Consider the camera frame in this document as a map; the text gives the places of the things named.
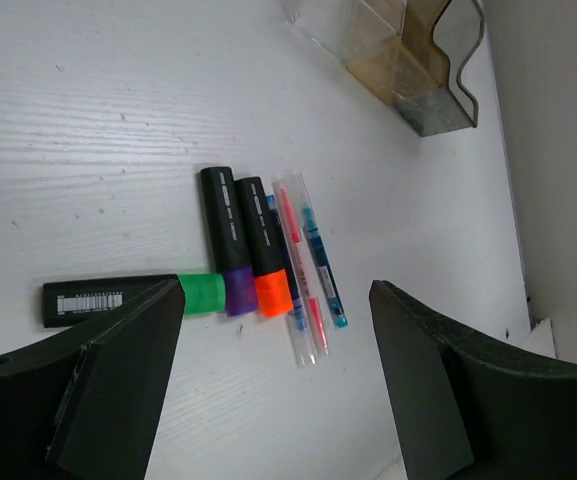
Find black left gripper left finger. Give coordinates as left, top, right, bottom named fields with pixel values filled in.
left=0, top=278, right=185, bottom=479

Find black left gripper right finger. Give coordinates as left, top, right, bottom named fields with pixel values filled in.
left=369, top=281, right=577, bottom=479

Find green highlighter marker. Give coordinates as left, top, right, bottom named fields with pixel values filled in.
left=41, top=273, right=226, bottom=328

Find purple highlighter marker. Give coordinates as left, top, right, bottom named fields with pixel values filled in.
left=199, top=166, right=259, bottom=317

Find pink pen clear cap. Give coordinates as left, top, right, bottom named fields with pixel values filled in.
left=272, top=179, right=329, bottom=364

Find orange highlighter marker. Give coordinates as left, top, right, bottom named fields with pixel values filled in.
left=235, top=176, right=293, bottom=318

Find teal pen clear cap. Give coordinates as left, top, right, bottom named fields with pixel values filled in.
left=286, top=173, right=348, bottom=328

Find amber plastic bin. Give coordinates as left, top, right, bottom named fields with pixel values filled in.
left=345, top=0, right=449, bottom=106

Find grey smoked plastic bin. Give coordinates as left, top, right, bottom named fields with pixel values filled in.
left=394, top=1, right=485, bottom=137

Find clear plastic bin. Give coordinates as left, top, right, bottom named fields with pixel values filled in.
left=282, top=0, right=407, bottom=63

